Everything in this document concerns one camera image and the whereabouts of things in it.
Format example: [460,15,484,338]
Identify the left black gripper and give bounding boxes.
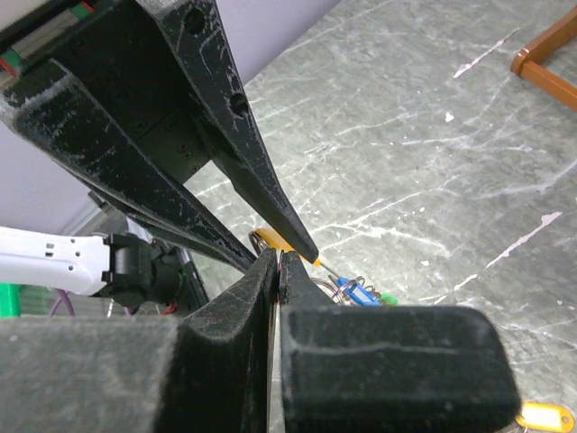
[1,1,318,272]

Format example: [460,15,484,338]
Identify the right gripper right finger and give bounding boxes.
[279,252,521,432]

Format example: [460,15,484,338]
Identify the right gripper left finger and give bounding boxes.
[1,250,276,432]

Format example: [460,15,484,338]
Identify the yellow keyring with keys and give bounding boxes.
[248,227,398,307]

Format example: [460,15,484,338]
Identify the yellow key tag key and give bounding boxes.
[515,401,576,433]

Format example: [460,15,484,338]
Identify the wooden three-tier shelf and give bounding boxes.
[509,6,577,113]

